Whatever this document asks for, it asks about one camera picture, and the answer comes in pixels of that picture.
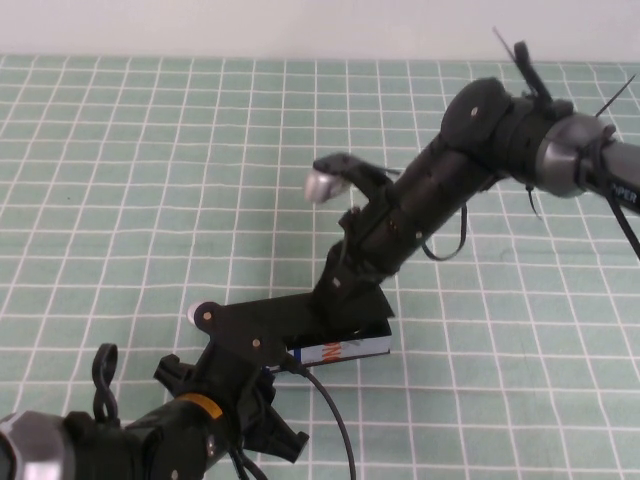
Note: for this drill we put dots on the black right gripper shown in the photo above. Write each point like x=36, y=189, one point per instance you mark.
x=345, y=280

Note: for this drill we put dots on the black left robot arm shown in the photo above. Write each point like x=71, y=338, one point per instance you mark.
x=165, y=440

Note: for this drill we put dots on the right wrist camera black silver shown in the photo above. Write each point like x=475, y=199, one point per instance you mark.
x=320, y=187

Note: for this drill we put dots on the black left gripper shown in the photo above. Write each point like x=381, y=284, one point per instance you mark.
x=235, y=385

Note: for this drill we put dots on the green white checked tablecloth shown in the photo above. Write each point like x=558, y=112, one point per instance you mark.
x=150, y=200

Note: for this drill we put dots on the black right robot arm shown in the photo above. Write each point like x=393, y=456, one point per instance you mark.
x=435, y=200

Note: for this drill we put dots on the black glasses case printed side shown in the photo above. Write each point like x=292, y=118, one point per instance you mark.
x=340, y=352

